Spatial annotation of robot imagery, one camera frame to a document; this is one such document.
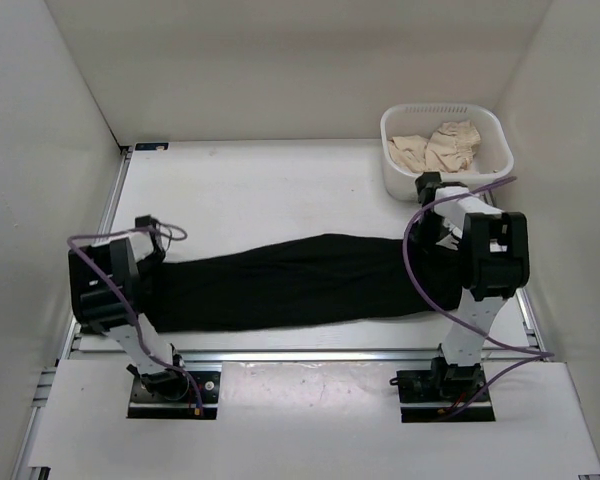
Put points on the black trousers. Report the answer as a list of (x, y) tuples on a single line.
[(319, 280)]

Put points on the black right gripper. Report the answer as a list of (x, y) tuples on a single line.
[(434, 240)]

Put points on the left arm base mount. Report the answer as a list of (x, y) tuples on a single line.
[(205, 395)]

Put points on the beige crumpled garment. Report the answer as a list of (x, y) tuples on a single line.
[(450, 149)]

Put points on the dark label sticker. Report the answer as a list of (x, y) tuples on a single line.
[(151, 146)]

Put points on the aluminium front rail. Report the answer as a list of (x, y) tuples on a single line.
[(333, 355)]

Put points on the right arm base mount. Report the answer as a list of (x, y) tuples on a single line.
[(415, 395)]

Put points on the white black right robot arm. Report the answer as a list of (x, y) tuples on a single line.
[(492, 258)]

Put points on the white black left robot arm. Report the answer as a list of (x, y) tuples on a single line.
[(110, 279)]

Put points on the white plastic basket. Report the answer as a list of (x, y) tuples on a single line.
[(493, 160)]

